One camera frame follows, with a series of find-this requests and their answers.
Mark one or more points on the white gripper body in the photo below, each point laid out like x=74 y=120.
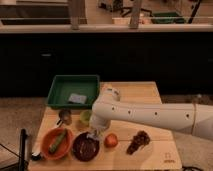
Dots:
x=98 y=125

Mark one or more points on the grey blue towel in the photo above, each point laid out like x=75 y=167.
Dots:
x=94 y=136

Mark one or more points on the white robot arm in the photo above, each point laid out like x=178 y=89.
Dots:
x=194 y=119

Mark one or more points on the purple bowl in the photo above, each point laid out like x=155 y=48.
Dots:
x=85 y=148

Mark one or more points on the orange bowl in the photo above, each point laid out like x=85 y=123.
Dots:
x=62 y=149

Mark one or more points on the orange fruit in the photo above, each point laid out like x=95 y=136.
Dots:
x=111 y=140

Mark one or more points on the light green cup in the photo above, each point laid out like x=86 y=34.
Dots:
x=85 y=117

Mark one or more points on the small metal pot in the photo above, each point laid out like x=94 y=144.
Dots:
x=64 y=117

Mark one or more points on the blue sponge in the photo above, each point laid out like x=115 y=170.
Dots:
x=77 y=98

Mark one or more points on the dark grape bunch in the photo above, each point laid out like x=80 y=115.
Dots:
x=140 y=139

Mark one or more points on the green cucumber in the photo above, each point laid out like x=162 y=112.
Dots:
x=53 y=147

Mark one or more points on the green plastic tray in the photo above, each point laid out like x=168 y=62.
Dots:
x=63 y=86

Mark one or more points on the black pole stand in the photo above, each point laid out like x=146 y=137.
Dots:
x=23 y=137

